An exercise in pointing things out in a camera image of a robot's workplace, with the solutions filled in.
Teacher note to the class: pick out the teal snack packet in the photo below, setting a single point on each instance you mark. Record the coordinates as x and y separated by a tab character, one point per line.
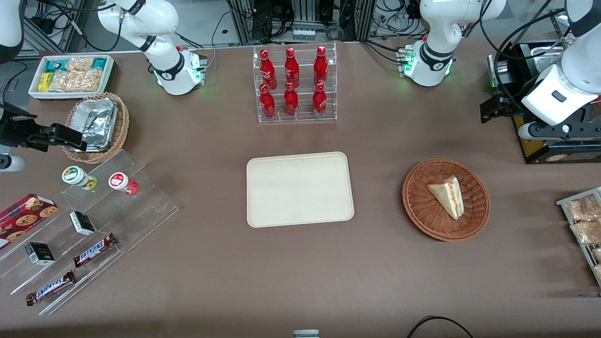
100	64
54	65

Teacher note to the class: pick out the aluminium profile frame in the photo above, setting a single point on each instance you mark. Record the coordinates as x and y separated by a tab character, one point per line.
244	21

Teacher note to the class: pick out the dark brown wicker basket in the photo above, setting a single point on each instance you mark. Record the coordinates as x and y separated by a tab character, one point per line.
422	206

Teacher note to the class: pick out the yellow snack packet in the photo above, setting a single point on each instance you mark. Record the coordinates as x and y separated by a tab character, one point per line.
44	82

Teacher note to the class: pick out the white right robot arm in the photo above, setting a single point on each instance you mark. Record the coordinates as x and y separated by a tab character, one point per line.
170	70

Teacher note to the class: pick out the clear bag of pastry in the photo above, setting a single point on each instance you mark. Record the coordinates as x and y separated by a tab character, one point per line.
587	232
597	254
582	209

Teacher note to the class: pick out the red chocolate chip cookie box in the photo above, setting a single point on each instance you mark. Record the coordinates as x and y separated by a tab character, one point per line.
26	216

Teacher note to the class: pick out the grey tray with snack bags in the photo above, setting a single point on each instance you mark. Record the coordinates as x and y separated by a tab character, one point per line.
563	203

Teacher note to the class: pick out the light tan wicker basket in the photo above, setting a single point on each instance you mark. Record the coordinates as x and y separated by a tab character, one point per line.
123	122

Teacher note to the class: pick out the clear bag of crackers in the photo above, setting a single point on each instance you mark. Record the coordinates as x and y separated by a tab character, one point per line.
80	63
75	80

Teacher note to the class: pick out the clear acrylic stepped stand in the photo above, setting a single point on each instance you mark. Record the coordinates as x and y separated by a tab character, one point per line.
141	206

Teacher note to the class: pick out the triangular white bread sandwich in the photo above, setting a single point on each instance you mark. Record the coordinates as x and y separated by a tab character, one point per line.
448	197

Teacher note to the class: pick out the white power strip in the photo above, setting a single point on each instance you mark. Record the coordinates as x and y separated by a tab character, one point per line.
307	34

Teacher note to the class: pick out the clear acrylic bottle rack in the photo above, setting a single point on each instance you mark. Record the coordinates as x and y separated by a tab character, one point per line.
305	115

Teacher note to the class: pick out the white plastic snack bin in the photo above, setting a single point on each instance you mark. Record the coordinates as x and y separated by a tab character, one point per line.
109	70

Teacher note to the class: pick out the red cola bottle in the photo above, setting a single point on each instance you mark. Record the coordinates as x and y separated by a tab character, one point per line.
291	101
320	65
291	68
319	101
267	68
267	103

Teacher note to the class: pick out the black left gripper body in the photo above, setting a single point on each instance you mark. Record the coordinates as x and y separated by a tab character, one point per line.
511	104

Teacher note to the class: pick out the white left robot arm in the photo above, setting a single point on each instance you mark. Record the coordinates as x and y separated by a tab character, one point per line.
434	47

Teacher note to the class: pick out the Snickers chocolate bar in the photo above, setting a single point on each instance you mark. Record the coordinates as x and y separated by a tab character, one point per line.
50	288
94	250

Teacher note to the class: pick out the red strawberry lid cup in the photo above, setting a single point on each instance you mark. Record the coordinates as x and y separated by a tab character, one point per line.
121	181

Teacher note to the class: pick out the stack of aluminium foil trays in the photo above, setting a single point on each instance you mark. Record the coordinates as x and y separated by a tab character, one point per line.
96	122

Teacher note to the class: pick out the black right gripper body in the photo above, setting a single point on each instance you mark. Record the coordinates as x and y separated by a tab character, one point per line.
16	131

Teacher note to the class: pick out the small black carton box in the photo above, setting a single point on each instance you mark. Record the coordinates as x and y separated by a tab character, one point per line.
82	223
39	253

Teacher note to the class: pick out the green sunflower lid cup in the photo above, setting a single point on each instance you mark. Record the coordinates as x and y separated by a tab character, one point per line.
77	176

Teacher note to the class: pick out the cream plastic serving tray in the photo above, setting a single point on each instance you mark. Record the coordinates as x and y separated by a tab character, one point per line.
300	190

